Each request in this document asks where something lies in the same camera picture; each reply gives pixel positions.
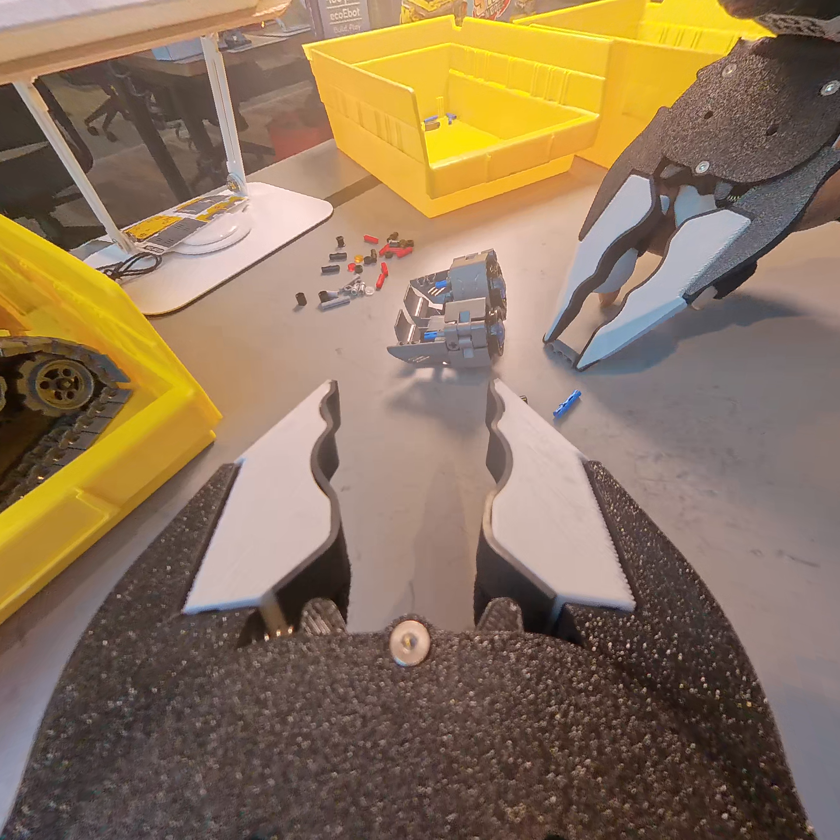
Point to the grey desk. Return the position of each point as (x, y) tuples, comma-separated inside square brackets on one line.
[(656, 459)]

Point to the pile of small brick parts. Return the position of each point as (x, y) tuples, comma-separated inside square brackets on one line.
[(381, 279)]

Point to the white rounded flat plate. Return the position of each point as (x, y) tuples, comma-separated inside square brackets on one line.
[(282, 223)]

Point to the white round disc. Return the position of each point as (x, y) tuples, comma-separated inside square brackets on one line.
[(223, 241)]

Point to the dark grey short brick beam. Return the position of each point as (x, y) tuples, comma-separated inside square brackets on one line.
[(563, 353)]

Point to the red storage crate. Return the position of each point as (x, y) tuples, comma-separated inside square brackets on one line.
[(295, 138)]

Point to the blue robot kit box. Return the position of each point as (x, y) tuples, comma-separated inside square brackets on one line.
[(344, 16)]

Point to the yellow black sticker sheet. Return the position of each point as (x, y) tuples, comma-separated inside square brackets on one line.
[(177, 223)]

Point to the person's right hand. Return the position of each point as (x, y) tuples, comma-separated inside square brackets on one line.
[(610, 297)]

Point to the blue brick pin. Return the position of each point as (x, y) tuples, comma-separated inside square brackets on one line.
[(568, 403)]

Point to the yellow open-front storage bin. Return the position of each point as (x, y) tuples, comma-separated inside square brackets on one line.
[(512, 177)]

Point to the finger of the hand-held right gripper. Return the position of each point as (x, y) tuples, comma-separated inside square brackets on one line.
[(617, 223), (695, 262)]

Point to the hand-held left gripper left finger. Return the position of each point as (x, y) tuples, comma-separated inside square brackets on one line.
[(275, 525)]

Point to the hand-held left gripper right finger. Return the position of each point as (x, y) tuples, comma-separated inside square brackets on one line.
[(558, 525)]

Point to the grey toy brick wing assembly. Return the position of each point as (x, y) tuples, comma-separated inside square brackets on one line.
[(469, 338)]

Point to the black office chair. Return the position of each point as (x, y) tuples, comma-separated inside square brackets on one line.
[(39, 164)]

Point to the yellow ribbed storage bin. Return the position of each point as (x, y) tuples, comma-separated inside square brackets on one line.
[(643, 98)]

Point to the grey toy brick engine assembly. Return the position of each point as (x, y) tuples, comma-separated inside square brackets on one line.
[(469, 275)]

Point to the white wooden book stand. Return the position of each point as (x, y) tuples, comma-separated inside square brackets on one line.
[(98, 39)]

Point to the yellow storage bin with ledge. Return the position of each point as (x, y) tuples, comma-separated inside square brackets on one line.
[(164, 394)]

